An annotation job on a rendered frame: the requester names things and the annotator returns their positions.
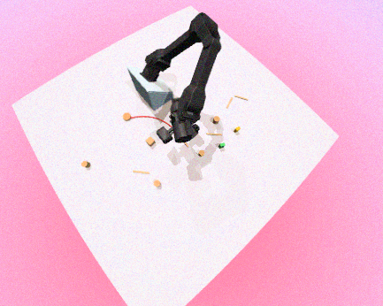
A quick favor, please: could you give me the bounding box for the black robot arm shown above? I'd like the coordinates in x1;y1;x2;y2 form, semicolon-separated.
140;12;222;143

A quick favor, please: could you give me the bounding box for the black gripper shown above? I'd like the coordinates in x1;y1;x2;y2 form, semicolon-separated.
156;111;201;144

